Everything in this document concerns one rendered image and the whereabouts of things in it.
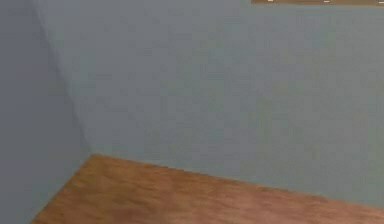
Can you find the brown framed wall picture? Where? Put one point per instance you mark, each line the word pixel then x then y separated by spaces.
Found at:
pixel 316 1

